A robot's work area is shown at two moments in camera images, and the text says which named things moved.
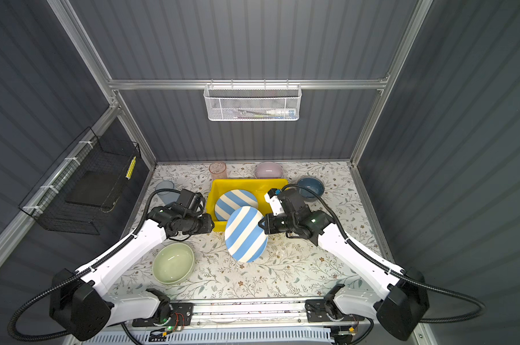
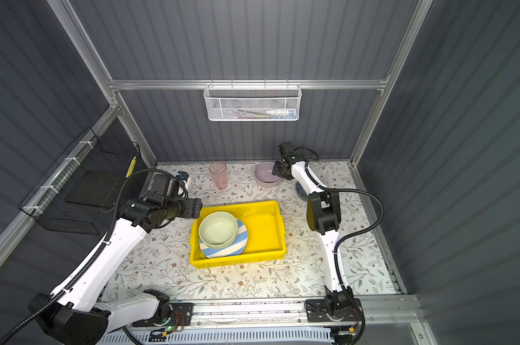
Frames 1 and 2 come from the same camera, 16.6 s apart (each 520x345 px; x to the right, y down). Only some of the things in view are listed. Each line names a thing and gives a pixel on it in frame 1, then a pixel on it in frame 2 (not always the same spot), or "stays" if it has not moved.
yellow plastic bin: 260,186 to 266,228
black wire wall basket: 76,195 stays
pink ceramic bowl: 268,170 stays
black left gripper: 207,226 to 193,207
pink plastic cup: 218,170 stays
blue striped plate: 245,239 to 235,249
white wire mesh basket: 253,102 stays
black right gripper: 268,226 to 277,170
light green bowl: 173,263 to 217,229
